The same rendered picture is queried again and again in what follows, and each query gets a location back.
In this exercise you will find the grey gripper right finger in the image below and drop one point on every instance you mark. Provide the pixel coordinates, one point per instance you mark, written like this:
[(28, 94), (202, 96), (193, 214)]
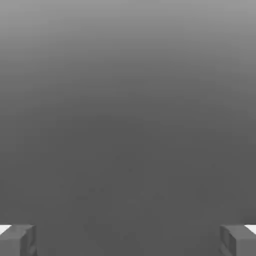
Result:
[(238, 241)]

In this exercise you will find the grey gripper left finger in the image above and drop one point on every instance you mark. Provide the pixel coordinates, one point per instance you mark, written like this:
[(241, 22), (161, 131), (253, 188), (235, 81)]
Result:
[(18, 241)]

